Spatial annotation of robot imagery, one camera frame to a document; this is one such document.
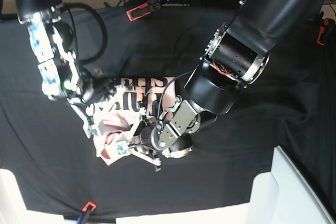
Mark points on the white bin at right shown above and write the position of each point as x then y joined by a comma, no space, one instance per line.
284,195

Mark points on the red black clamp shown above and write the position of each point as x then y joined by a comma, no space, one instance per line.
143,10

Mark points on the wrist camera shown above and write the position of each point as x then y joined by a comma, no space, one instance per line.
122,148
96,129

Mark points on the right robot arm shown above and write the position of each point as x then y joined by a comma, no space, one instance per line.
64,76

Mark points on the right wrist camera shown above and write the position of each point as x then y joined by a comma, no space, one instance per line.
96,129

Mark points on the light pink T-shirt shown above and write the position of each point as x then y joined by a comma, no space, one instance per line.
149,95

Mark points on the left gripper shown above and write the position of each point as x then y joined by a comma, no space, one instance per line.
140,144

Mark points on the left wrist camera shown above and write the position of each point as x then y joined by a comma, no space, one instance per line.
122,148

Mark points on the red clamp at right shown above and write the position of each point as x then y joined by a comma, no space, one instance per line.
323,31

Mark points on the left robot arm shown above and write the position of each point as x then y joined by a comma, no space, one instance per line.
233,60

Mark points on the black table cloth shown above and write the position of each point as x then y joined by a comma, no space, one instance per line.
292,104

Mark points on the red clamp at front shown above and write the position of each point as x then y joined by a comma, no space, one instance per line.
89,206

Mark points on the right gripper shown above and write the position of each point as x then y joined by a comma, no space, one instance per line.
97,96

